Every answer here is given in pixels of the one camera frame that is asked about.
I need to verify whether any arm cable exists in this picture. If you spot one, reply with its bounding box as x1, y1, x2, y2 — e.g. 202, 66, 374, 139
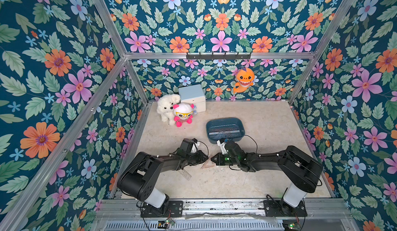
241, 134, 258, 154
195, 140, 210, 157

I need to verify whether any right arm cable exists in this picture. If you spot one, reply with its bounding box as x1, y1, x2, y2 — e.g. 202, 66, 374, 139
241, 134, 258, 154

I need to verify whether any white blue storage box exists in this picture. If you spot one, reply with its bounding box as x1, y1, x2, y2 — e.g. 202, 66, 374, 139
178, 85, 206, 113

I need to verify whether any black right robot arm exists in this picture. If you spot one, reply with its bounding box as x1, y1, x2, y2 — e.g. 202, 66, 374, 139
211, 142, 323, 208

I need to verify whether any clear short ruler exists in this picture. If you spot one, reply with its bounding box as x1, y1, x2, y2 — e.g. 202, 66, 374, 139
180, 170, 192, 180

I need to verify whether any clear protractor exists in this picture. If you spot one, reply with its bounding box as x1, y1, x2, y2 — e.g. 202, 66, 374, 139
215, 131, 230, 140

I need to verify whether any teal plastic storage box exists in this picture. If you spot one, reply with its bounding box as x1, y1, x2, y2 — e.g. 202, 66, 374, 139
206, 117, 246, 144

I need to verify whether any orange shark plush toy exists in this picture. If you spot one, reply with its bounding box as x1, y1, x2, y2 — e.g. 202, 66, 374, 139
233, 68, 255, 94

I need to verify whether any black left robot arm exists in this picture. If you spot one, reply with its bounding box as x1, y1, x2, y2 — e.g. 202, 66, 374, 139
117, 150, 208, 209

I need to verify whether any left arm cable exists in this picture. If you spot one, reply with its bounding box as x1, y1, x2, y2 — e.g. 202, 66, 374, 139
195, 140, 210, 157

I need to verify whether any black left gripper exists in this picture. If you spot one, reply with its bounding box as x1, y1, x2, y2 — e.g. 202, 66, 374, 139
183, 151, 208, 167

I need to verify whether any pink white plush doll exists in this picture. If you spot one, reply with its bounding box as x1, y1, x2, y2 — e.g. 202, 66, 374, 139
173, 102, 194, 127

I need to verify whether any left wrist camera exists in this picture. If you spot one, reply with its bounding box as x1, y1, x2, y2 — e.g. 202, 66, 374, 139
176, 138, 199, 156

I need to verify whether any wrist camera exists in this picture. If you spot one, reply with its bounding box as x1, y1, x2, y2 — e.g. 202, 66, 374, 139
217, 139, 246, 157
176, 138, 199, 156

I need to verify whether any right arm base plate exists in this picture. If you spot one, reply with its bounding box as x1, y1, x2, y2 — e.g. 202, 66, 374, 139
263, 200, 308, 218

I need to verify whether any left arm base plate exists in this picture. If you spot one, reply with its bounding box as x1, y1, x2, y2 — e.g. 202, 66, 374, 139
141, 200, 184, 218

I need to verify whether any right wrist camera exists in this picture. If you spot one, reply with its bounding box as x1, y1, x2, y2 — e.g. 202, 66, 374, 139
217, 139, 246, 157

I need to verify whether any black wall hook rail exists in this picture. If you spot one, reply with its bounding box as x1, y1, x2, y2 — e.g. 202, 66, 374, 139
186, 52, 252, 61

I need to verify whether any white fluffy plush dog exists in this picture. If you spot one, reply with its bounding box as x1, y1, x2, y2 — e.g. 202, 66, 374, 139
157, 94, 181, 125

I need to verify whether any pink small triangle square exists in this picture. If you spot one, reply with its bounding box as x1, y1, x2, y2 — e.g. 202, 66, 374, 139
201, 160, 216, 169

